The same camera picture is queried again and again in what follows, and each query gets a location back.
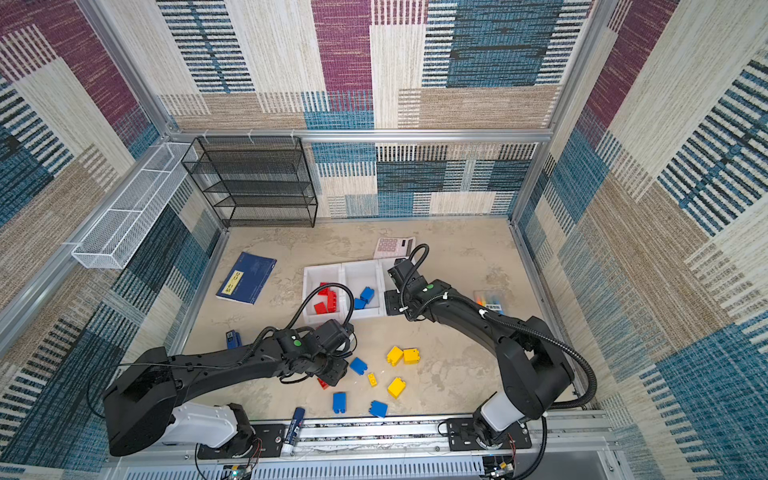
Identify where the small blue lego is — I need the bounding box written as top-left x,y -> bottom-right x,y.
360,287 -> 375,304

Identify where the yellow lego stud brick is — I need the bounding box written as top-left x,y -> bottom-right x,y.
386,346 -> 404,366

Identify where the red lego long brick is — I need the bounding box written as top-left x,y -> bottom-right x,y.
313,296 -> 338,315

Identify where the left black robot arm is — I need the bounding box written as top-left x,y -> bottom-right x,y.
102,315 -> 354,458

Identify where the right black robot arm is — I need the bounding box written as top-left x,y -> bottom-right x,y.
385,243 -> 598,448

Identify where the blue lego centre brick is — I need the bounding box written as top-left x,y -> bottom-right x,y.
349,358 -> 368,376

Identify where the middle white plastic bin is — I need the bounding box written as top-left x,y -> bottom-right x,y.
341,260 -> 385,320

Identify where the pink calculator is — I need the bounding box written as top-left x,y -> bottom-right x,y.
374,237 -> 416,259

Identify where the left white plastic bin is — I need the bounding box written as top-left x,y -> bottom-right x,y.
300,263 -> 348,326

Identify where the yellow lego front brick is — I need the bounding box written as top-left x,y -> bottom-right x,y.
387,377 -> 406,399

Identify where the highlighter marker pack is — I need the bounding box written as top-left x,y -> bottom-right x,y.
473,290 -> 504,314

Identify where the blue glue stick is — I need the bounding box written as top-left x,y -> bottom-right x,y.
282,407 -> 306,456

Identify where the blue tape roll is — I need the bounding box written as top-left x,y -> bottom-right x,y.
225,330 -> 242,349

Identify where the blue book yellow label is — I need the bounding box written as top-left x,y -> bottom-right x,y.
216,252 -> 277,305

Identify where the black mesh shelf rack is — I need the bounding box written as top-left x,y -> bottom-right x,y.
181,136 -> 318,228

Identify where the white wire mesh basket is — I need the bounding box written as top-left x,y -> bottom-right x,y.
72,142 -> 189,270

